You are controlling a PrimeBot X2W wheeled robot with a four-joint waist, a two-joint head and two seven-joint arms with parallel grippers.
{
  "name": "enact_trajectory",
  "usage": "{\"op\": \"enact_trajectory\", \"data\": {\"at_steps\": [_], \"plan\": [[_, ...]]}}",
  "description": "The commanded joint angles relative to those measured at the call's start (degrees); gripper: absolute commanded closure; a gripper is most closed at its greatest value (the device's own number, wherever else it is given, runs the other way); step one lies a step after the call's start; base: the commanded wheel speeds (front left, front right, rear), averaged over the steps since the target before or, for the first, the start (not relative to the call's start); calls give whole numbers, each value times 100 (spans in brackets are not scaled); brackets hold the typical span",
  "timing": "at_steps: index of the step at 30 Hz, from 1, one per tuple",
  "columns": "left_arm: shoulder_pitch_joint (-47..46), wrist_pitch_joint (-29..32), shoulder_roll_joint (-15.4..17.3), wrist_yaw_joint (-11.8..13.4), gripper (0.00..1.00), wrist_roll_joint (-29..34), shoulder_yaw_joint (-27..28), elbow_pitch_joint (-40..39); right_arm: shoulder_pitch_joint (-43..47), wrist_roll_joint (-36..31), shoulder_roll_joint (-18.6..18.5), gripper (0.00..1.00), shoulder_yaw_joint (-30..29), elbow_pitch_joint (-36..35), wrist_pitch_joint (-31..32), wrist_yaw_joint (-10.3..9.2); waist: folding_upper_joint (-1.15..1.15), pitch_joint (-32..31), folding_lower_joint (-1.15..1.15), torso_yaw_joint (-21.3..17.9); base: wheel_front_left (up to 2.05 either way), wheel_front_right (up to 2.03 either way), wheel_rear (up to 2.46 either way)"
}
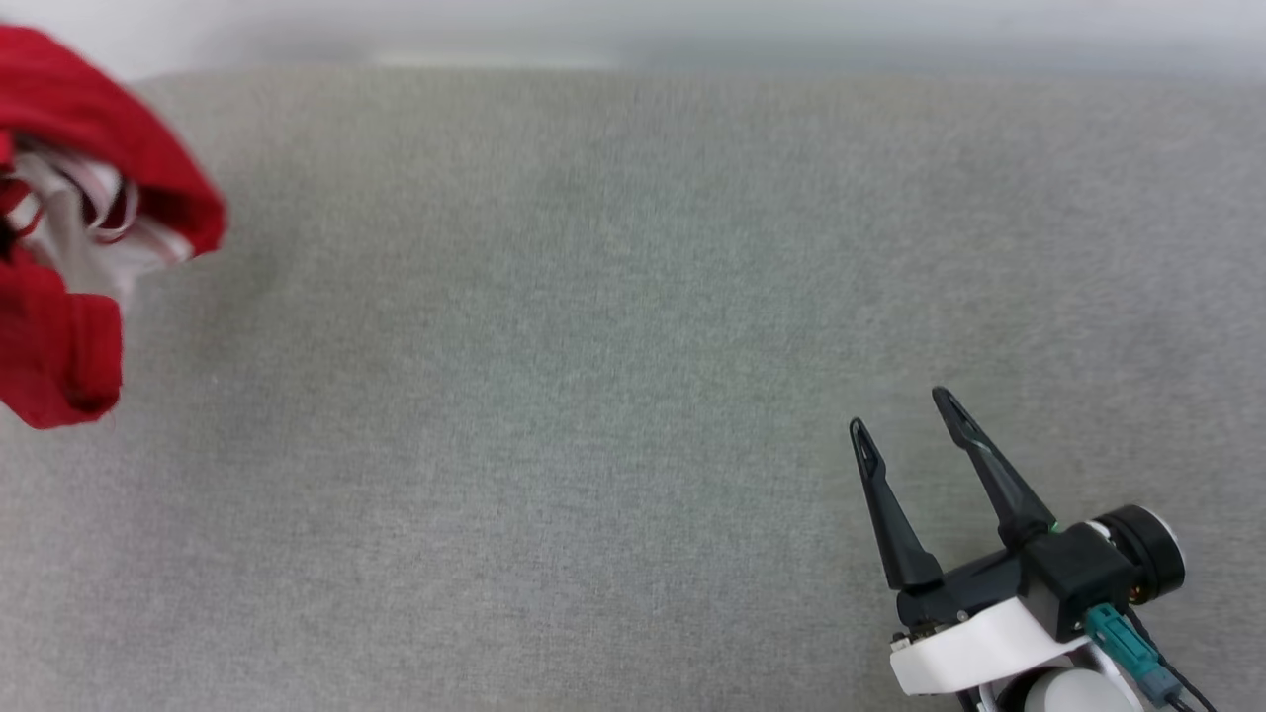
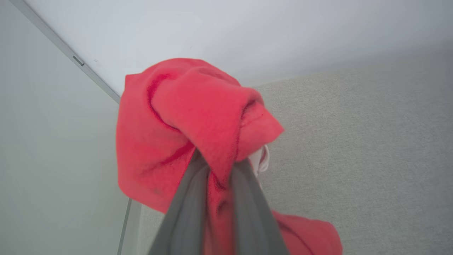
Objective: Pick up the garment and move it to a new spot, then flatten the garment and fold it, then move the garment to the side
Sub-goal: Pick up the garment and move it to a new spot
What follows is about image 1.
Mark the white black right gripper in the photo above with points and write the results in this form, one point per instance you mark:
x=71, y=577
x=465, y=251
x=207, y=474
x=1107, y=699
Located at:
x=969, y=643

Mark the red and white jersey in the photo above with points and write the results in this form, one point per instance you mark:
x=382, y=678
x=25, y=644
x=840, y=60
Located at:
x=59, y=99

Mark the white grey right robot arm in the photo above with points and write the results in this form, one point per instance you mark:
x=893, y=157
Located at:
x=1063, y=692

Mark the black cylindrical right gripper motor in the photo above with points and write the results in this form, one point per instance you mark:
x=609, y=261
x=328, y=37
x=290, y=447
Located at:
x=1152, y=554

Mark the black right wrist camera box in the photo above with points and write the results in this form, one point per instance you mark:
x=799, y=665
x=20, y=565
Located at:
x=1073, y=578

